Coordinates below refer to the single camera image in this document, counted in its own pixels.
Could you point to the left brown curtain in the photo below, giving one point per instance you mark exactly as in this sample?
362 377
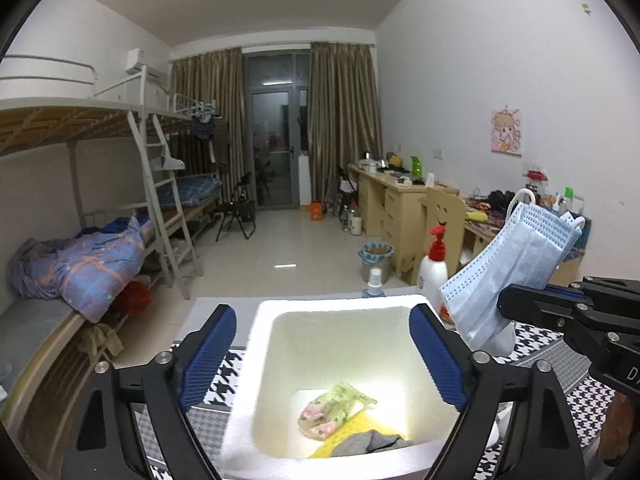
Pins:
209 89

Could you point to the grey cloth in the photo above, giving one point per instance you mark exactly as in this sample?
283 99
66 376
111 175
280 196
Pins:
369 442

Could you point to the white air conditioner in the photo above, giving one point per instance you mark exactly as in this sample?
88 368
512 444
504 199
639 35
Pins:
136 61

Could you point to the yellow banana toy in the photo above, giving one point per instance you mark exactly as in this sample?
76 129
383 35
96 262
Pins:
476 216

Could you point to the wooden desk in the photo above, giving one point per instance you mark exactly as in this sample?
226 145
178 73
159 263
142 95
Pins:
404 215

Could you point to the cartoon girl wall picture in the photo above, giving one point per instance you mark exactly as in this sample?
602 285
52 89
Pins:
506 133

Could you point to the black folding chair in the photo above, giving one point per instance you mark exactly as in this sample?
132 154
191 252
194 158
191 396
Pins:
240 209

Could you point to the houndstooth table cloth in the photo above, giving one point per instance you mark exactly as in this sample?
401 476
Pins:
221 411

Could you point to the white pump lotion bottle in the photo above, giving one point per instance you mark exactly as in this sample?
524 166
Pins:
433 271

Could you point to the glass balcony door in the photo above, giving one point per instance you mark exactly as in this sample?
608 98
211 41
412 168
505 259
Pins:
276 85

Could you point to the blue plaid quilt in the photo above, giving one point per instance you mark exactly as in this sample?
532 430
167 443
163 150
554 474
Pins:
87 272

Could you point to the toiletry bottles group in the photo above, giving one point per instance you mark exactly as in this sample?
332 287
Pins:
561 202

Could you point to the trash bin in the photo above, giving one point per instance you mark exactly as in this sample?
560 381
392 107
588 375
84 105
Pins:
376 255

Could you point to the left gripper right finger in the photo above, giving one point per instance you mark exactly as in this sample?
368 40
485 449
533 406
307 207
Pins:
541 440

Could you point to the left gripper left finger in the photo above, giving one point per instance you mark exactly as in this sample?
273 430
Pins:
106 443

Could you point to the blue face masks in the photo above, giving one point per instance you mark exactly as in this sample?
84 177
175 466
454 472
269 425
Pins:
526 251

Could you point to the green tissue packet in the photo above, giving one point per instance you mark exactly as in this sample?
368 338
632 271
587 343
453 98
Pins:
326 413

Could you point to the right brown curtain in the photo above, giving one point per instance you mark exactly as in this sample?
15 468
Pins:
343 115

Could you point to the metal bunk bed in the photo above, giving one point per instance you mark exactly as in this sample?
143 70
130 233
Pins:
77 154

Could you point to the person's right hand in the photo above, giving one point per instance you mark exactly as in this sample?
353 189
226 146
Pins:
620 428

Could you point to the orange bag on floor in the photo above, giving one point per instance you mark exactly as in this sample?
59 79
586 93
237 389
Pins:
316 211

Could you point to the brown curtain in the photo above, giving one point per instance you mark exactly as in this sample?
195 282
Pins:
343 115
209 89

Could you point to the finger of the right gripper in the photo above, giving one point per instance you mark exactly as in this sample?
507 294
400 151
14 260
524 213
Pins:
572 292
536 307

